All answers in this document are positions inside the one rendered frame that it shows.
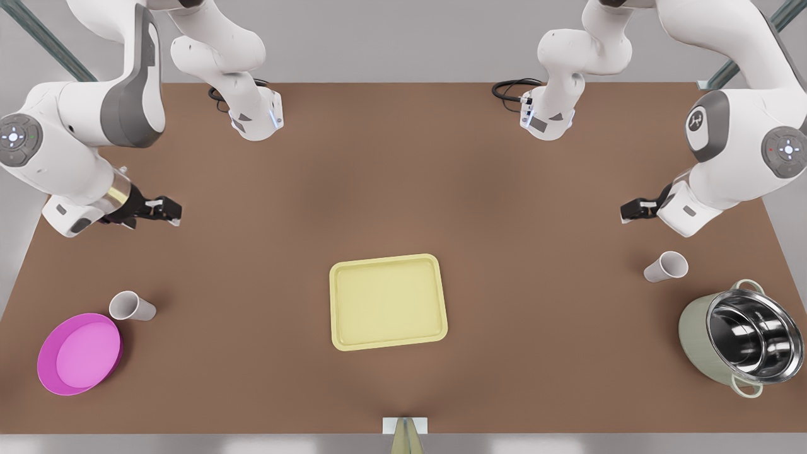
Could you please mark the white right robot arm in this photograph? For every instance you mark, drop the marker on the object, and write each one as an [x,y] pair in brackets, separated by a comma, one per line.
[75,120]

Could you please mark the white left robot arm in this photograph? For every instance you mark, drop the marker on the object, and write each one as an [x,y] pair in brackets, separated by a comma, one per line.
[731,126]

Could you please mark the pale yellow tray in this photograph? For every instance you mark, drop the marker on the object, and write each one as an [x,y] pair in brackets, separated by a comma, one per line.
[388,302]

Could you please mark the white cup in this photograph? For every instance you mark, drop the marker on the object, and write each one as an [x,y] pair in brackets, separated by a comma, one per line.
[131,306]
[666,266]

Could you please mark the magenta bowl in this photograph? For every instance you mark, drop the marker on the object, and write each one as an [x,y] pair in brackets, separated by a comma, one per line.
[80,354]

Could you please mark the green steel pot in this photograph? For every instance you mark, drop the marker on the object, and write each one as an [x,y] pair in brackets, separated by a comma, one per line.
[737,337]

